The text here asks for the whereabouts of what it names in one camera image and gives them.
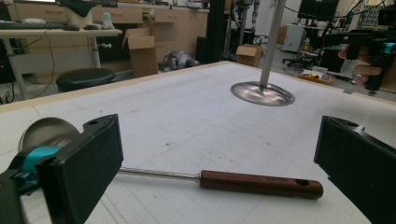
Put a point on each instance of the small cardboard box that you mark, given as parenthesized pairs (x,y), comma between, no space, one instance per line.
(249,55)

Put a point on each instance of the black metal frame post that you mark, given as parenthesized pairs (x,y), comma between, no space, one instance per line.
(215,31)

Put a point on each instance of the white box cabinet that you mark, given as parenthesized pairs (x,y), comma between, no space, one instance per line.
(293,37)

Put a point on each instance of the wooden cabinets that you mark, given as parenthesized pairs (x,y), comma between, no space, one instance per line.
(186,31)

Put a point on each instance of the white desk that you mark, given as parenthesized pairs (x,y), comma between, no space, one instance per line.
(62,32)

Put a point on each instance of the white grid mat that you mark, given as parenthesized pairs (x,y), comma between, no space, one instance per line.
(193,124)

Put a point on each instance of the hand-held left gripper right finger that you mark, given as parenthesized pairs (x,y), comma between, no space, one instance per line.
(358,161)

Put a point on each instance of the white plastic bottle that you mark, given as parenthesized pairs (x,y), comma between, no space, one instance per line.
(107,21)

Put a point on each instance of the grey bag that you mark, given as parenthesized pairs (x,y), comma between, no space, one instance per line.
(177,60)

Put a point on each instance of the steel utensil stand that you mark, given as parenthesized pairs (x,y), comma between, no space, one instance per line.
(272,46)

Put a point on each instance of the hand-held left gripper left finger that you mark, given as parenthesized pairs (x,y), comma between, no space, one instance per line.
(84,161)

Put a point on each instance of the yellow tray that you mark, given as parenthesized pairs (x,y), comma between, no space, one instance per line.
(316,78)

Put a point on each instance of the open cardboard box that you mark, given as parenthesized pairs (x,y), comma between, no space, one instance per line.
(141,59)

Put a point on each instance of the black round stool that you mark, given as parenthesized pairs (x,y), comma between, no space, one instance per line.
(85,77)

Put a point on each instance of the black keyboard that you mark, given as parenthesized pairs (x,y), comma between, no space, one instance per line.
(31,25)

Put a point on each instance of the black cloth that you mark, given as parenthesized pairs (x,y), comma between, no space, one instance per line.
(77,6)

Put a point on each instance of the black monitor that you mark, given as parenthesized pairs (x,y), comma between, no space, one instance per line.
(317,9)

